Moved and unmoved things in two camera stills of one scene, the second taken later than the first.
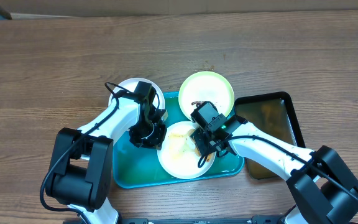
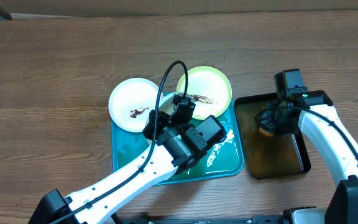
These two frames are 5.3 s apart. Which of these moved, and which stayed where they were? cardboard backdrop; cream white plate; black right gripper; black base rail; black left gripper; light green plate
Moved: black right gripper; light green plate; cream white plate; black left gripper
Stayed: black base rail; cardboard backdrop
